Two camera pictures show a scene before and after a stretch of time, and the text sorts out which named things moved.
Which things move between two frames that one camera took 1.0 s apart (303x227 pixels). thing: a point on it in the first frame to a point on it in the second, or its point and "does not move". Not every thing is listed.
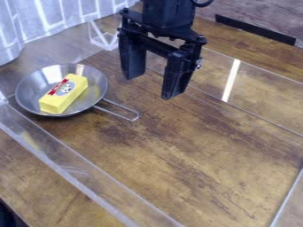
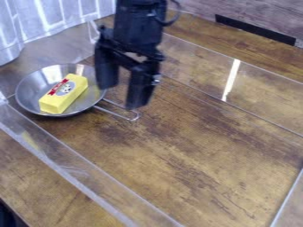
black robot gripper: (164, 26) to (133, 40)
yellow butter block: (65, 92) does not move
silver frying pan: (38, 82) does not move
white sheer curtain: (28, 19) does not move
